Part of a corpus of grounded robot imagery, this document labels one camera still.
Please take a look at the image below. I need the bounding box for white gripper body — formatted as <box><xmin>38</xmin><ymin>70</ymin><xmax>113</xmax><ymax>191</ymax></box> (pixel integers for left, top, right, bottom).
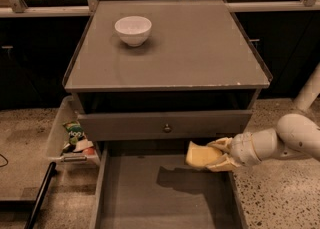
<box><xmin>230</xmin><ymin>133</ymin><xmax>260</xmax><ymax>166</ymax></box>

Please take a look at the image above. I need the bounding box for grey drawer cabinet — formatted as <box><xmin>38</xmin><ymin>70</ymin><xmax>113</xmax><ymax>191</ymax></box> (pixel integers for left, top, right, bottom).
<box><xmin>61</xmin><ymin>0</ymin><xmax>273</xmax><ymax>154</ymax></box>

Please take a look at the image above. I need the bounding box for metal drawer knob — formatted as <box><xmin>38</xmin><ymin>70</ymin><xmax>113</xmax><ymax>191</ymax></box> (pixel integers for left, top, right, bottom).
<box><xmin>163</xmin><ymin>124</ymin><xmax>172</xmax><ymax>133</ymax></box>

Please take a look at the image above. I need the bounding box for yellow sponge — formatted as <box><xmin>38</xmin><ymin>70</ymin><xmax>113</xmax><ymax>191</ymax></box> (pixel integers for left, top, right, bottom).
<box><xmin>185</xmin><ymin>141</ymin><xmax>222</xmax><ymax>169</ymax></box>

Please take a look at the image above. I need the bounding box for green snack bag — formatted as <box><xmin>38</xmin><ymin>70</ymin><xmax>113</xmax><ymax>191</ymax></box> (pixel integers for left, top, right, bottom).
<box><xmin>63</xmin><ymin>121</ymin><xmax>85</xmax><ymax>145</ymax></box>

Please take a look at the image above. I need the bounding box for white ceramic bowl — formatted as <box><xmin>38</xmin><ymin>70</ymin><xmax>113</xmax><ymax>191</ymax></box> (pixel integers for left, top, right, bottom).
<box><xmin>114</xmin><ymin>16</ymin><xmax>152</xmax><ymax>47</ymax></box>

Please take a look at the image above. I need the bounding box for grey top drawer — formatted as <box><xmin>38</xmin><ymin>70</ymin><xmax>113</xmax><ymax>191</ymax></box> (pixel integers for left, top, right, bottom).
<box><xmin>78</xmin><ymin>110</ymin><xmax>252</xmax><ymax>141</ymax></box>

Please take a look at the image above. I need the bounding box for black cable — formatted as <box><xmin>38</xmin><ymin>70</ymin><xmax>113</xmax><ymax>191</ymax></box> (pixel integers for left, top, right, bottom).
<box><xmin>0</xmin><ymin>153</ymin><xmax>10</xmax><ymax>169</ymax></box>

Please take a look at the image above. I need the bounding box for red and white package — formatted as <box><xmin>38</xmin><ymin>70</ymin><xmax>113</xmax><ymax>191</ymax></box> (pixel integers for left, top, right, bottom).
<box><xmin>62</xmin><ymin>139</ymin><xmax>95</xmax><ymax>155</ymax></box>

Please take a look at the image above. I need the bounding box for black pole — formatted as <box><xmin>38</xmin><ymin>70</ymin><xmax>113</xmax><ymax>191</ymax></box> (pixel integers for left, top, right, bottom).
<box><xmin>24</xmin><ymin>162</ymin><xmax>56</xmax><ymax>229</ymax></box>

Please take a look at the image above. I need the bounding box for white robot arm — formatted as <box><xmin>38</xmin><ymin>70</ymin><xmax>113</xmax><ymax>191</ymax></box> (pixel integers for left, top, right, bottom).
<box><xmin>206</xmin><ymin>114</ymin><xmax>320</xmax><ymax>172</ymax></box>

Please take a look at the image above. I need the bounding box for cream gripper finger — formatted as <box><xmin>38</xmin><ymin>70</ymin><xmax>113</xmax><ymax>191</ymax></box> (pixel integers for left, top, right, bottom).
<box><xmin>206</xmin><ymin>154</ymin><xmax>240</xmax><ymax>172</ymax></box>
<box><xmin>207</xmin><ymin>137</ymin><xmax>232</xmax><ymax>153</ymax></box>

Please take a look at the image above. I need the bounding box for grey open middle drawer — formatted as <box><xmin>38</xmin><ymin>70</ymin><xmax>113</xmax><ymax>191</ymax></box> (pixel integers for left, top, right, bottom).
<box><xmin>89</xmin><ymin>140</ymin><xmax>245</xmax><ymax>229</ymax></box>

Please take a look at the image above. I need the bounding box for clear plastic bin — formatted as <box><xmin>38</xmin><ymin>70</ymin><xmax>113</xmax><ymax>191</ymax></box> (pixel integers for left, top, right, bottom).
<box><xmin>46</xmin><ymin>96</ymin><xmax>100</xmax><ymax>166</ymax></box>

